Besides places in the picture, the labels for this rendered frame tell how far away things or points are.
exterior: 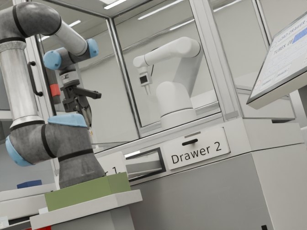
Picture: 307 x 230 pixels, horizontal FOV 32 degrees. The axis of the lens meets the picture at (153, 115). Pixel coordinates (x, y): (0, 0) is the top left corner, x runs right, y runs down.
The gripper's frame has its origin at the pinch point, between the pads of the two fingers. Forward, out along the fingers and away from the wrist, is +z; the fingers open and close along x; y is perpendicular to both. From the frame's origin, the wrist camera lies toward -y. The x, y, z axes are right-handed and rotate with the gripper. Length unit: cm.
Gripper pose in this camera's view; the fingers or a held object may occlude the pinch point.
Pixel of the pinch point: (89, 126)
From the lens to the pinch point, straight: 231.2
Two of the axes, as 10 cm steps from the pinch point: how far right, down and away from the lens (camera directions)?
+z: 3.2, 9.5, -0.3
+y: -8.7, 3.0, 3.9
